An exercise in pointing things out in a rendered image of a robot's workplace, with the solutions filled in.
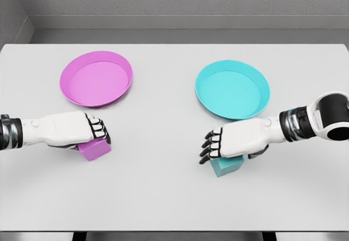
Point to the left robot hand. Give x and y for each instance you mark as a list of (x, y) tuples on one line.
[(68, 129)]

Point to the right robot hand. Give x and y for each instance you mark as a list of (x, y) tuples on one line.
[(240, 137)]

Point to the cyan block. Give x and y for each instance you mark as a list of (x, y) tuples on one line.
[(226, 167)]

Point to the pink block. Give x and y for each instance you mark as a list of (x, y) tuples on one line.
[(94, 151)]

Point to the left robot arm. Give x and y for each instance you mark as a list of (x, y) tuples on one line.
[(20, 132)]

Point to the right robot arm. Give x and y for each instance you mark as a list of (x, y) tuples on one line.
[(308, 118)]

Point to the cyan plate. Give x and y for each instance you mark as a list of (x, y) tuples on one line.
[(231, 89)]

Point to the pink plate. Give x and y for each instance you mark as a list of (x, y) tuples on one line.
[(96, 78)]

